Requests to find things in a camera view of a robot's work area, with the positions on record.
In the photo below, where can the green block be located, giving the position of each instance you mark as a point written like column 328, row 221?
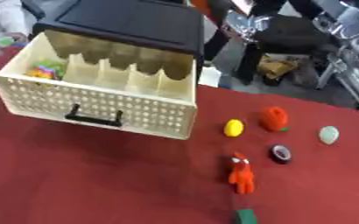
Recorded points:
column 245, row 217

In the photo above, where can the yellow toy lemon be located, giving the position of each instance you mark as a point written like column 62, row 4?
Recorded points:
column 233, row 127

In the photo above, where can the pale green egg-shaped toy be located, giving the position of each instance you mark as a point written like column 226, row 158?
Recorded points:
column 328, row 135

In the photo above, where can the orange toy figure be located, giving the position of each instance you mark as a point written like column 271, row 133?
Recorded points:
column 242, row 175

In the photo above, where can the red toy pepper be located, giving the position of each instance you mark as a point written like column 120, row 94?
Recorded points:
column 274, row 118

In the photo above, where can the black chair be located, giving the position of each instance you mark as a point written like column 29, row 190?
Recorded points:
column 284, row 38

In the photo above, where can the silver tripod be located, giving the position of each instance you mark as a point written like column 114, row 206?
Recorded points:
column 351, row 78

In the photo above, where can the black tape roll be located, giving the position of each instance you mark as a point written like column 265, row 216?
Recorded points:
column 280, row 154

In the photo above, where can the pale compartment drawer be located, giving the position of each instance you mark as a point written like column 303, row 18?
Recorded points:
column 101, row 100

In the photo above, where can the black cabinet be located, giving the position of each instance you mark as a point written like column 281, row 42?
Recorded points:
column 131, row 22

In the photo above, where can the tan bag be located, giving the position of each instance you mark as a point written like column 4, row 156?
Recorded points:
column 276, row 67

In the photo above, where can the colourful toy in drawer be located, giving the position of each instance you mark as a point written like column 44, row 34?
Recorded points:
column 45, row 70

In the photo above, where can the person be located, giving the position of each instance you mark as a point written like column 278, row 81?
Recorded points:
column 1, row 17

